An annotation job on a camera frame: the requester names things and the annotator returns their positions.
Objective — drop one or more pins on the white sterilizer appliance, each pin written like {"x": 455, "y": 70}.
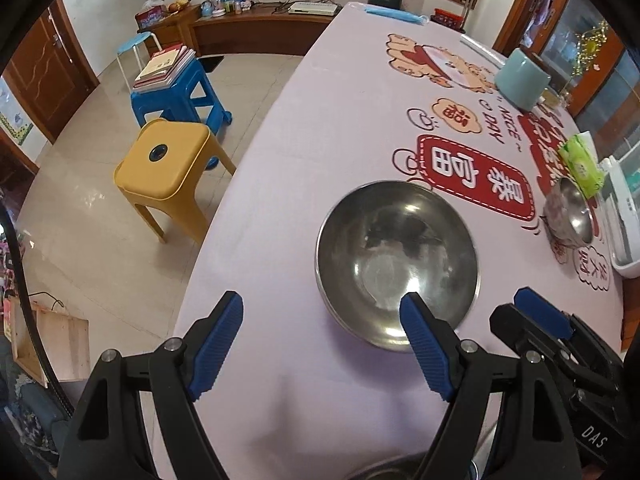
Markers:
{"x": 622, "y": 220}

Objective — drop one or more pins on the light blue round stool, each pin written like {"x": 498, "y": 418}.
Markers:
{"x": 136, "y": 40}

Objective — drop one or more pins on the wooden tv cabinet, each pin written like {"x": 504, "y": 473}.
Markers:
{"x": 250, "y": 30}

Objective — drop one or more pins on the blue face mask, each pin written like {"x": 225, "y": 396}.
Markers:
{"x": 390, "y": 12}

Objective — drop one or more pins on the stack of books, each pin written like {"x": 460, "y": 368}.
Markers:
{"x": 162, "y": 67}

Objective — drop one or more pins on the red tissue box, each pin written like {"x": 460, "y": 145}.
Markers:
{"x": 150, "y": 17}

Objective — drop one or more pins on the small steel bowl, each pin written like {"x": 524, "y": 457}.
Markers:
{"x": 575, "y": 215}

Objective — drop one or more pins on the green wet wipes pack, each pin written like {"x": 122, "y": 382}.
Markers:
{"x": 582, "y": 165}

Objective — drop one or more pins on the teal pot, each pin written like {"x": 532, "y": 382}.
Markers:
{"x": 520, "y": 80}

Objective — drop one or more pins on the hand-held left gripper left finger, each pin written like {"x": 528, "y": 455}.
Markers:
{"x": 220, "y": 345}

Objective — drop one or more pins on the white set-top box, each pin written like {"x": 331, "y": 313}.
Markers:
{"x": 315, "y": 8}

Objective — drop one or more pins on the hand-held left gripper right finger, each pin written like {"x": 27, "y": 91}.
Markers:
{"x": 425, "y": 345}

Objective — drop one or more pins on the large steel bowl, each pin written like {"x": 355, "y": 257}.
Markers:
{"x": 390, "y": 240}

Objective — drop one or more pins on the yellow plastic stool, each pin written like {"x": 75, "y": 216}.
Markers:
{"x": 165, "y": 160}

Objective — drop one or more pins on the gold decoration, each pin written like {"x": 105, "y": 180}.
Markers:
{"x": 591, "y": 47}

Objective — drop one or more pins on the wooden crate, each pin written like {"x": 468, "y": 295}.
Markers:
{"x": 50, "y": 340}

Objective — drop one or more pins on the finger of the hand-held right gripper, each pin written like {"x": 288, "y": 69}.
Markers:
{"x": 515, "y": 330}
{"x": 542, "y": 310}

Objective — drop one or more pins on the blue plastic stool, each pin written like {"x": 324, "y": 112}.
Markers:
{"x": 175, "y": 102}

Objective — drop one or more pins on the wooden door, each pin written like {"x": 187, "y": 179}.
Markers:
{"x": 50, "y": 70}

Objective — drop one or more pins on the printed lilac tablecloth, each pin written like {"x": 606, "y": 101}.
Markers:
{"x": 310, "y": 135}

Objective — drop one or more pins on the dark blue cloth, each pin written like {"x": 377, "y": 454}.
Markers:
{"x": 30, "y": 435}

